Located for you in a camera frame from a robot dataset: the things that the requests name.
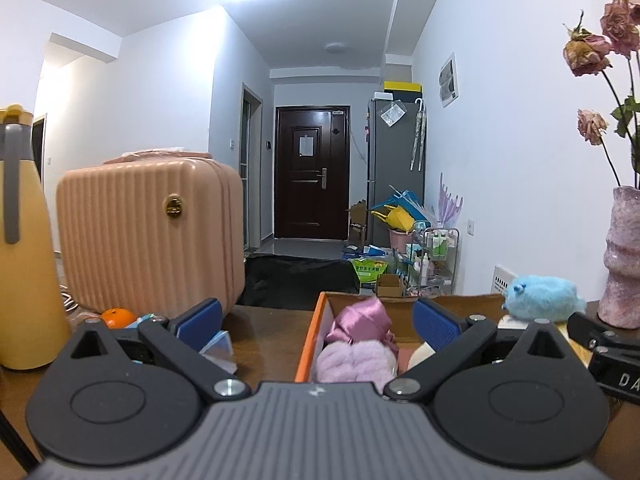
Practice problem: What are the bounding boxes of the wire rack with bottles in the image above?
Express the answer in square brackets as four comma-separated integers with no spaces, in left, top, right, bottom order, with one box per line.
[404,226,461,297]

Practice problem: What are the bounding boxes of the pink ribbed suitcase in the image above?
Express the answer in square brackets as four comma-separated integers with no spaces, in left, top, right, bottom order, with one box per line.
[56,149,246,315]

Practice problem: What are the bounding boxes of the blue plastic bag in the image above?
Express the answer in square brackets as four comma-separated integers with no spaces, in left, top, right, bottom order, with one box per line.
[370,187,431,223]

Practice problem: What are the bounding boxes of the green printed bag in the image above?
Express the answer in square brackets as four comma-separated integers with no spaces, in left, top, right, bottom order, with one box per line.
[350,257,390,285]

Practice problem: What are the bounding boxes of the grey interior door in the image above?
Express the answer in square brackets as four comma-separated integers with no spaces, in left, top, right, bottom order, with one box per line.
[240,82,264,253]

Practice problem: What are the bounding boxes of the lilac fluffy towel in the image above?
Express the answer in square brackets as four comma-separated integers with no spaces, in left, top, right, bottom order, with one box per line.
[315,339,399,385]

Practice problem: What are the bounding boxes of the small brown cardboard box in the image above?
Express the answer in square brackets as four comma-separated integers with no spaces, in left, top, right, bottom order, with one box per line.
[375,273,406,300]

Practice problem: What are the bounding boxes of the yellow black box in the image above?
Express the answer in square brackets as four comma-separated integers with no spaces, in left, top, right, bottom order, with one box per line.
[383,80,423,96]

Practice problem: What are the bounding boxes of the white folded umbrella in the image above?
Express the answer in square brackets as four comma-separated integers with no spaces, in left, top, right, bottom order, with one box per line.
[410,99,429,172]

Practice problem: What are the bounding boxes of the transparent bag on refrigerator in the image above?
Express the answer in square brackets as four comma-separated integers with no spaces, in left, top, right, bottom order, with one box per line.
[380,102,407,127]

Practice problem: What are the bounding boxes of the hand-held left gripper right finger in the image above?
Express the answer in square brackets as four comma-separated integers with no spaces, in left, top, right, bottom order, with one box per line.
[382,297,571,403]

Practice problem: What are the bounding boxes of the orange rimmed cardboard box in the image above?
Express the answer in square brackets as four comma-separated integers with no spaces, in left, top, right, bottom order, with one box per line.
[294,291,531,383]

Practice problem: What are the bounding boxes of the dark brown entrance door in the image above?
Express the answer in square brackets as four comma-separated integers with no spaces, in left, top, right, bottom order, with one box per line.
[274,105,351,241]

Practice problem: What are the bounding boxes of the grey refrigerator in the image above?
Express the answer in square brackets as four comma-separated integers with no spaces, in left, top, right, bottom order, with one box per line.
[366,96,427,248]

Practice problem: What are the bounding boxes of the dried rose bouquet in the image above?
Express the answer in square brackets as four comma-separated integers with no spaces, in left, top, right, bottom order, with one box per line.
[562,0,640,188]

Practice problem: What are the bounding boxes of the orange fruit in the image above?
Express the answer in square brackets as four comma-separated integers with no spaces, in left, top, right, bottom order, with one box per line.
[100,307,138,330]

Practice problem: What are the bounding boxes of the white board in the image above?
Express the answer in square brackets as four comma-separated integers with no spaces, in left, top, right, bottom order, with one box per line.
[491,263,521,295]

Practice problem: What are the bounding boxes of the pink textured vase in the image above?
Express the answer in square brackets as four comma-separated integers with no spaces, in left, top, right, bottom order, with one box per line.
[597,186,640,330]

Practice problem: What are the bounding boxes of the yellow thermos kettle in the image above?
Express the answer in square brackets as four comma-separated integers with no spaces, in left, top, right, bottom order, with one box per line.
[0,105,72,372]

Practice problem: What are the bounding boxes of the blue tissue pack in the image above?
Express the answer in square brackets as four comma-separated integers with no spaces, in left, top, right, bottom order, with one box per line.
[125,312,238,375]

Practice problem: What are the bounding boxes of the black bag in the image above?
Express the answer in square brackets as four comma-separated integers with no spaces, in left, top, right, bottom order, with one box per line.
[235,254,361,311]

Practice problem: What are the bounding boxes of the blue white packets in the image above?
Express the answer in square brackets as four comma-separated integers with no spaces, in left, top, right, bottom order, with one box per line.
[342,244,396,261]

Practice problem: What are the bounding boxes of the white soft pad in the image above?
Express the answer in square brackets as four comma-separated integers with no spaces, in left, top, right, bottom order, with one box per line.
[406,342,437,372]

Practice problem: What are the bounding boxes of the purple satin cloth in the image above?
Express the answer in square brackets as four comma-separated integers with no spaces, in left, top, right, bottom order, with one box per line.
[325,296,399,348]

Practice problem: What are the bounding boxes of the open cardboard box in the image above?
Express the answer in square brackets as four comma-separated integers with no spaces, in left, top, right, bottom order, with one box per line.
[347,201,370,248]

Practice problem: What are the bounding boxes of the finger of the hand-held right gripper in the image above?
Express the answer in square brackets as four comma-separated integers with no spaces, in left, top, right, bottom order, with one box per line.
[567,311,640,357]

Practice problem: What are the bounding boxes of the pink bucket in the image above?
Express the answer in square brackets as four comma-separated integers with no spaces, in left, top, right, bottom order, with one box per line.
[388,227,415,253]

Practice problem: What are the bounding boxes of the blue plush toy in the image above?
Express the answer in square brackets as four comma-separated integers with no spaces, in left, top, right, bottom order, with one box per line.
[501,274,587,322]

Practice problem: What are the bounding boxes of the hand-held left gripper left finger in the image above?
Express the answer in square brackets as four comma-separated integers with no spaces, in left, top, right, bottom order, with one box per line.
[67,297,252,402]

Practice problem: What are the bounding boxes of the purple feather wall decoration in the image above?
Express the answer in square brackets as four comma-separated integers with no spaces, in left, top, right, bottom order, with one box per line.
[436,172,463,231]

